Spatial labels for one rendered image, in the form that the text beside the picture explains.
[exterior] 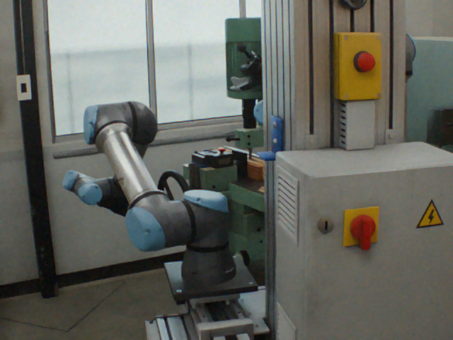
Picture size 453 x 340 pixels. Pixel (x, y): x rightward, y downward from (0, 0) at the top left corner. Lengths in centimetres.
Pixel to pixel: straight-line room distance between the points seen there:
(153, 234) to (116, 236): 215
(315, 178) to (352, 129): 22
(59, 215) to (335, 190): 262
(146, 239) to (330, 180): 61
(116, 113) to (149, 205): 37
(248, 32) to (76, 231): 177
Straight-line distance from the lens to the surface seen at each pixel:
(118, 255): 370
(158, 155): 362
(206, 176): 222
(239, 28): 229
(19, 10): 326
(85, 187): 211
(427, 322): 126
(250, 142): 237
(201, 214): 156
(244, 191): 219
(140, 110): 183
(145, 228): 150
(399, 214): 113
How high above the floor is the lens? 149
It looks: 13 degrees down
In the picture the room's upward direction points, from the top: 2 degrees counter-clockwise
